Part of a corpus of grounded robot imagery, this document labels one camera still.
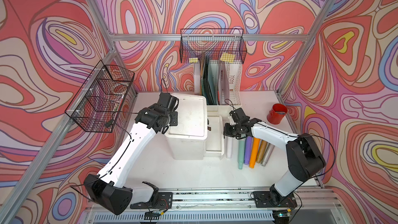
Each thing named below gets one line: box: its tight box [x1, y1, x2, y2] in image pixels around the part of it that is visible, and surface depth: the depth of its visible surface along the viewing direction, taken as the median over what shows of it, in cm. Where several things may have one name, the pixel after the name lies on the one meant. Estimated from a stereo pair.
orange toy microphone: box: [249, 136, 261, 169], surface depth 88 cm
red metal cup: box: [266, 103, 288, 125], surface depth 100 cm
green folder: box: [201, 60, 219, 106], surface depth 95 cm
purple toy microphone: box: [244, 135, 253, 165], surface depth 88 cm
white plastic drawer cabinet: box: [164, 93, 208, 161], surface depth 77 cm
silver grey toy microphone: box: [260, 143, 276, 167], surface depth 86 cm
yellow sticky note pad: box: [219, 52, 236, 64], surface depth 92 cm
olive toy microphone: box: [256, 140, 268, 164], surface depth 88 cm
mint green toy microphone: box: [237, 137, 246, 170], surface depth 88 cm
